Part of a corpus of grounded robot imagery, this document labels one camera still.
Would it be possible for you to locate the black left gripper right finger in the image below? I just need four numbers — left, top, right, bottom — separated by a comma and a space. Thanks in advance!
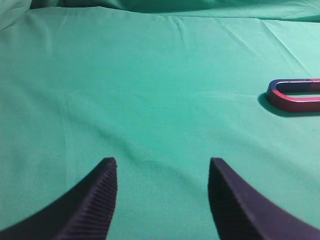
207, 157, 320, 240

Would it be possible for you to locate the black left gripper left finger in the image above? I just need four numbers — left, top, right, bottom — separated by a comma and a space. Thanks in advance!
0, 157, 118, 240

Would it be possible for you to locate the left red blue horseshoe magnet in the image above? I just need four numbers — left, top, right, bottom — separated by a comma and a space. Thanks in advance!
265, 78, 320, 113

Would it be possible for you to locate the green cloth backdrop and cover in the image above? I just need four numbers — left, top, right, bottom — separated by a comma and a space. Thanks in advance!
0, 0, 320, 240

